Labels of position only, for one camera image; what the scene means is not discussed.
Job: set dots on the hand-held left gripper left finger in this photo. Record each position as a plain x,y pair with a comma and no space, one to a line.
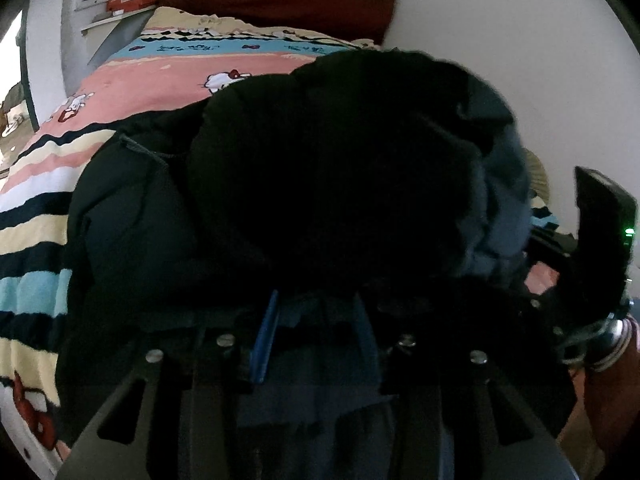
265,335

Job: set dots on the dark green door frame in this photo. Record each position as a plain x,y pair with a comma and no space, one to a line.
29,70

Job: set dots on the white wall shelf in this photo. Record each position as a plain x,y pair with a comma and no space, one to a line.
115,20

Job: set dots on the black hooded jacket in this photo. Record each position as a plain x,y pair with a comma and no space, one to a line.
325,185

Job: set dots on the woven straw fan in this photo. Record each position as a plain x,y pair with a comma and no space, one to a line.
539,175

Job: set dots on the orange box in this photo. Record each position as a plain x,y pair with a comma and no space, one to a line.
132,0

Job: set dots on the person's right forearm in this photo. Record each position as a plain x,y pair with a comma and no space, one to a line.
615,410

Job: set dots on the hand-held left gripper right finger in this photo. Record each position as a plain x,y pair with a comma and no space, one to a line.
367,332

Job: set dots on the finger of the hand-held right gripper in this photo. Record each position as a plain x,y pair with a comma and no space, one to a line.
552,249
542,307

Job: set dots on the cartoon cat printed blanket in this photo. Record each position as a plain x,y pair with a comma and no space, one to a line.
150,80

